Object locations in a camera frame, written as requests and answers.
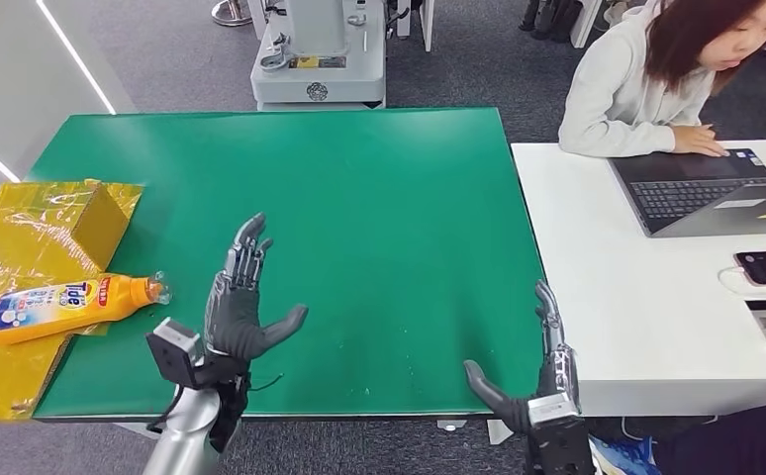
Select yellow taped cardboard box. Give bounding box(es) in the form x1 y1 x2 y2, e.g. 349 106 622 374
0 179 144 421

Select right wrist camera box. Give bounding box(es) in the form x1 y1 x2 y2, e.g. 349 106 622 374
526 392 598 475

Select dark grey laptop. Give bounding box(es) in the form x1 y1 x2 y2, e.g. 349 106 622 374
609 147 766 238

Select person's hand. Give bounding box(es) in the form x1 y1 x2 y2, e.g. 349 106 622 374
671 124 730 157

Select black chair legs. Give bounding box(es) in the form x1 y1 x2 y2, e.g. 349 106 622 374
519 0 584 45

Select white furniture panel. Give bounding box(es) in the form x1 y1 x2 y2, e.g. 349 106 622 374
396 0 435 53

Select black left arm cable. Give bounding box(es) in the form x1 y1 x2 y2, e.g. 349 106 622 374
145 385 185 435

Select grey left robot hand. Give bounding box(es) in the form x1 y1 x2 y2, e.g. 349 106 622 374
203 212 310 362

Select blue shoe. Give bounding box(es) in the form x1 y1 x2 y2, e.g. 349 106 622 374
589 436 661 475

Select white charging cable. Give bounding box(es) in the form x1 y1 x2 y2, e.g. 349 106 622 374
717 264 766 302

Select person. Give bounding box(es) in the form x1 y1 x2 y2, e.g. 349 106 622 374
558 0 766 158

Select white table bracket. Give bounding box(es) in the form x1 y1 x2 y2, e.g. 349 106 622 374
486 419 512 447

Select person's leg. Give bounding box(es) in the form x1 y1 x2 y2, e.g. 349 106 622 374
651 401 766 475

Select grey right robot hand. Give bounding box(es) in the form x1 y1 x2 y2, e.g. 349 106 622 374
463 280 581 435

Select white machine base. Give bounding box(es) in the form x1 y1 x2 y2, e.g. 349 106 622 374
249 0 388 113

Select chrome round stand base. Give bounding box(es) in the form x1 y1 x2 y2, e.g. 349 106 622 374
211 0 254 29

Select orange detergent bottle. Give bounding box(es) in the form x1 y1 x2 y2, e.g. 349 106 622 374
0 271 173 346

